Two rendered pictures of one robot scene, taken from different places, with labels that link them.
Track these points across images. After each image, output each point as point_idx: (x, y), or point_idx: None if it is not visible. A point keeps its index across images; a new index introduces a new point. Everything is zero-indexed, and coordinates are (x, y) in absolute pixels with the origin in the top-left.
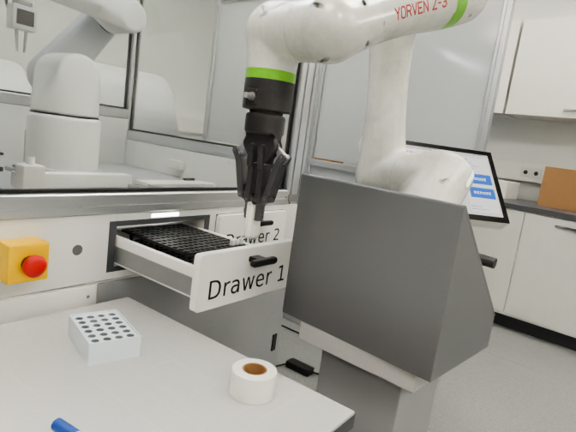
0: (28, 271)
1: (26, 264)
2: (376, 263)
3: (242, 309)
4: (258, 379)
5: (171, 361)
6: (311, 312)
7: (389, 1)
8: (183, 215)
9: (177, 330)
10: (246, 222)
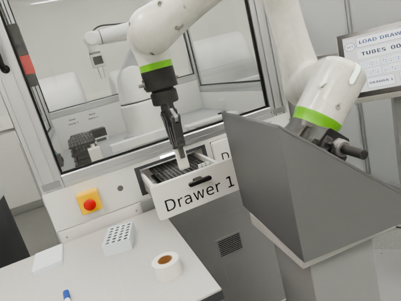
0: (86, 208)
1: (84, 205)
2: (260, 172)
3: None
4: (159, 267)
5: (145, 251)
6: (251, 206)
7: None
8: None
9: (165, 229)
10: (176, 160)
